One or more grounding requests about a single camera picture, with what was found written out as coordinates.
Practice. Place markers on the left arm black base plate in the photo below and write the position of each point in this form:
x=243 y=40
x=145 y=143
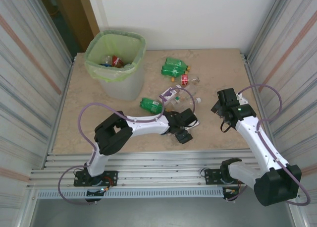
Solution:
x=111 y=177

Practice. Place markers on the left base power lead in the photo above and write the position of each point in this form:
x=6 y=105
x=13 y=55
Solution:
x=106 y=188

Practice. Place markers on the red gold label bottle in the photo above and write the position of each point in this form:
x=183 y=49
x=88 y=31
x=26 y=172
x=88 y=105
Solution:
x=115 y=61

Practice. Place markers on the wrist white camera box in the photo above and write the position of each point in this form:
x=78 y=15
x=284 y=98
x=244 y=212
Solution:
x=194 y=125
x=242 y=99

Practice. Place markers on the grape label juice bottle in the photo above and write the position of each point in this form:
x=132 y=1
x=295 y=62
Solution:
x=171 y=95

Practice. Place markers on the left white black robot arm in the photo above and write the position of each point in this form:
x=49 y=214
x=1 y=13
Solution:
x=148 y=129

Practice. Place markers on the green plastic bin liner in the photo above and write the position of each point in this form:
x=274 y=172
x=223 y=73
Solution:
x=116 y=43

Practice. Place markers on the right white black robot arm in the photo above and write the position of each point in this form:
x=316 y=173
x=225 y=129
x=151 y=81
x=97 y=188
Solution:
x=248 y=135

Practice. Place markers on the translucent plastic waste bin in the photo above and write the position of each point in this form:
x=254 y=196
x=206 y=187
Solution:
x=131 y=93

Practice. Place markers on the green bottle white label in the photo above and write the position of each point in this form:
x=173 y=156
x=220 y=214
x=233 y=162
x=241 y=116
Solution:
x=151 y=105

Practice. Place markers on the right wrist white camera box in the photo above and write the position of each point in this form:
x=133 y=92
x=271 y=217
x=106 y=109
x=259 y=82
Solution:
x=242 y=99

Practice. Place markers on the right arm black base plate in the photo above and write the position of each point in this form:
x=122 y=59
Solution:
x=210 y=176

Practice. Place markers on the aluminium rail frame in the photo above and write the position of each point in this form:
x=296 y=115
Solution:
x=161 y=162

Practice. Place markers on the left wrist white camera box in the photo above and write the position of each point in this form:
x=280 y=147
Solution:
x=194 y=125

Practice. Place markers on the light wooden door frame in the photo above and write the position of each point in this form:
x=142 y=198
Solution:
x=86 y=4

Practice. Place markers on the clear bottle red label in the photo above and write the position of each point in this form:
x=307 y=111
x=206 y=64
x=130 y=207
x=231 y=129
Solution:
x=184 y=80

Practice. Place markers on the right base power lead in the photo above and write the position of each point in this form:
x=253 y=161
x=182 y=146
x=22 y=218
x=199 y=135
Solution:
x=231 y=191

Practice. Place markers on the base power lead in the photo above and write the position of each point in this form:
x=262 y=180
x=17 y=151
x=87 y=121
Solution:
x=106 y=188
x=231 y=191

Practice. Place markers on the brown wooden door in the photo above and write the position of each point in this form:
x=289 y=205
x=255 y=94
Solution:
x=73 y=18

